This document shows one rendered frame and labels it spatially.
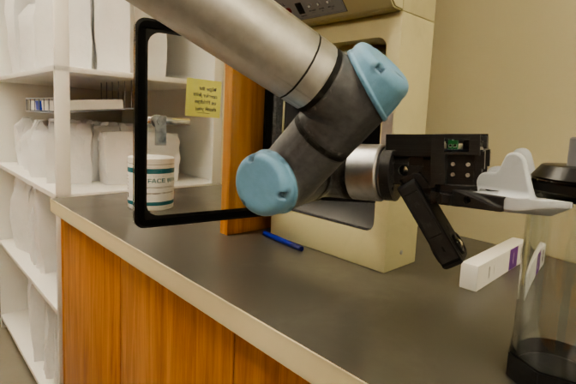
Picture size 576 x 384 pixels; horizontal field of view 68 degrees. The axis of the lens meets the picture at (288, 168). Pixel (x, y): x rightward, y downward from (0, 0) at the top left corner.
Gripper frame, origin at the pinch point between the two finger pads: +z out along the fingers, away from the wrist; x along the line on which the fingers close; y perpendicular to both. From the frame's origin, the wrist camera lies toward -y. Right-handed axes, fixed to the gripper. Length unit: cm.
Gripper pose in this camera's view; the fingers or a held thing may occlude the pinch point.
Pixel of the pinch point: (571, 201)
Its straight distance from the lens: 54.0
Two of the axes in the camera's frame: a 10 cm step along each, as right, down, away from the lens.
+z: 8.5, 0.4, -5.2
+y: 0.0, -10.0, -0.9
